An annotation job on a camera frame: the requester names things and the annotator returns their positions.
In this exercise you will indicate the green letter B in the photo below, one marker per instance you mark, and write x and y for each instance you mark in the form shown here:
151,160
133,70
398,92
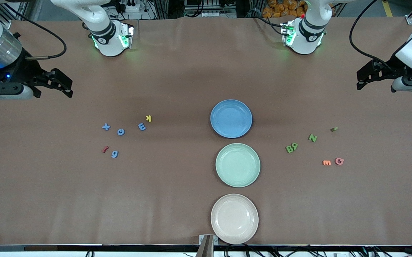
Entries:
289,149

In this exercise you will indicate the pink letter G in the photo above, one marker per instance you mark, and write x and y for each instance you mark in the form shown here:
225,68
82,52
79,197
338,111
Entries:
336,161

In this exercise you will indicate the blue letter E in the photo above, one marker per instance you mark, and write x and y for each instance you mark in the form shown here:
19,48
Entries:
140,127

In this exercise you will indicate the red letter I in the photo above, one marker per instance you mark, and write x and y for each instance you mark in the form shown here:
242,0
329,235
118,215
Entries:
105,149

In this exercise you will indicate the green letter N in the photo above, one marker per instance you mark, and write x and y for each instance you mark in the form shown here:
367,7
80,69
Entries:
312,137

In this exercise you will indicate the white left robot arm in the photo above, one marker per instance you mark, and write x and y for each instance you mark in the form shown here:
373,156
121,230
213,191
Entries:
307,39

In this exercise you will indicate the blue letter g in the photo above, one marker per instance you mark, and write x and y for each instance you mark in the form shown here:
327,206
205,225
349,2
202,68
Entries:
115,156

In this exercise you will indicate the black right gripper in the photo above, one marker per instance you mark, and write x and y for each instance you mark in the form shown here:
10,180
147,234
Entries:
23,71

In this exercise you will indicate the green number 9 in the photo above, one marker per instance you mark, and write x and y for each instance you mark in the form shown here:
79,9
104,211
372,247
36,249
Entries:
295,145

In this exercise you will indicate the brown table cover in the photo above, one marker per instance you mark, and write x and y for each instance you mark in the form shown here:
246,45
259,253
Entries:
156,196

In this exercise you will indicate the metal bracket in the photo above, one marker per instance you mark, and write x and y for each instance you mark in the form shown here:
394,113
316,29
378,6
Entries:
207,246

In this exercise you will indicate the beige plate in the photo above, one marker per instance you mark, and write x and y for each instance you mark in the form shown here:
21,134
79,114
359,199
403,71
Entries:
234,218

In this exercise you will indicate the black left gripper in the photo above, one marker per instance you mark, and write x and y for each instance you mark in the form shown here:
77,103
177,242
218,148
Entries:
387,70

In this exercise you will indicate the blue letter X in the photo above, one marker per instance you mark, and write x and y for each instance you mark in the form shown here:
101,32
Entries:
106,126

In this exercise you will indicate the orange letter E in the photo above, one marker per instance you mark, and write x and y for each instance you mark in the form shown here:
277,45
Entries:
326,162

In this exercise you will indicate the white power strip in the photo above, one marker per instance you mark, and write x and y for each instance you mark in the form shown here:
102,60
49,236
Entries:
131,7

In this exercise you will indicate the blue plate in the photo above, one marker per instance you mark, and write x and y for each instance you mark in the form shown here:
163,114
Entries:
231,119

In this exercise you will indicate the green-lit electronics box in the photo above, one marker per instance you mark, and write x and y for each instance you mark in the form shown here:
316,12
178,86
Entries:
127,35
288,34

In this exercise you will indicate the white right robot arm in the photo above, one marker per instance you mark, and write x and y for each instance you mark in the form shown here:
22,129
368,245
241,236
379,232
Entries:
107,43

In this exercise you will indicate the blue letter C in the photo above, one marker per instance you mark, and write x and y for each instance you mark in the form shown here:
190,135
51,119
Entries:
118,132

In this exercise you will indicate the orange bagged items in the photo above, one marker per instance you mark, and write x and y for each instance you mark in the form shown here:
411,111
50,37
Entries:
284,7

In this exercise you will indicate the green plate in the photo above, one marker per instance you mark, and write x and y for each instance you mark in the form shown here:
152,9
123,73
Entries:
238,165

